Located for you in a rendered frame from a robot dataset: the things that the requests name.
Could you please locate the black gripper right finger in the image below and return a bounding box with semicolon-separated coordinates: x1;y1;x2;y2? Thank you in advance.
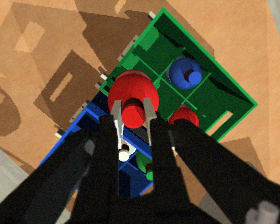
143;97;280;224

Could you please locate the green crate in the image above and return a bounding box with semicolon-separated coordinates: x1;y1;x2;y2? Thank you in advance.
99;7;247;138

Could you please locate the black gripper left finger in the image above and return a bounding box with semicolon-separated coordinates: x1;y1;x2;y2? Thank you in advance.
0;100;124;224

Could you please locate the blue crate with dividers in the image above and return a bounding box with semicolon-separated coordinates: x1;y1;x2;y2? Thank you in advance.
39;91;153;197

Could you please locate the blue bottle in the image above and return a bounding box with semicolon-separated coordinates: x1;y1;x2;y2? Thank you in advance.
165;57;202;89

